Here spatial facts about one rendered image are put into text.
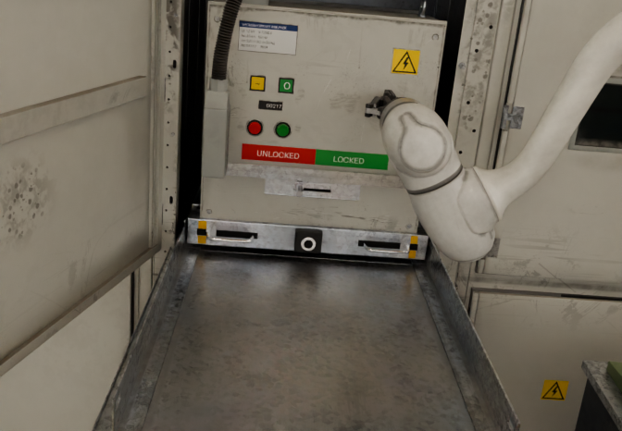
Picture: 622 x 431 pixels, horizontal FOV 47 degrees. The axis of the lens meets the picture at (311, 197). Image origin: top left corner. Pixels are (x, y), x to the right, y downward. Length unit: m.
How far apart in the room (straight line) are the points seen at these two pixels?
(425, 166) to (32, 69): 0.62
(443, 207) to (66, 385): 1.06
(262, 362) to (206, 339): 0.12
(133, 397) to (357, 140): 0.73
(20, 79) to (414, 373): 0.79
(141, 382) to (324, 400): 0.29
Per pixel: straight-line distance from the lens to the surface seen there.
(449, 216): 1.19
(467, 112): 1.58
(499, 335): 1.77
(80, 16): 1.31
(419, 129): 1.10
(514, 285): 1.75
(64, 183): 1.31
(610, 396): 1.53
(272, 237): 1.60
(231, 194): 1.59
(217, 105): 1.43
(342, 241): 1.61
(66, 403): 1.89
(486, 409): 1.20
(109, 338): 1.76
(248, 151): 1.55
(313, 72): 1.52
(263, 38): 1.51
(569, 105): 1.21
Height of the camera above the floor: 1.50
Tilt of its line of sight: 19 degrees down
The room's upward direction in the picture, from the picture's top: 5 degrees clockwise
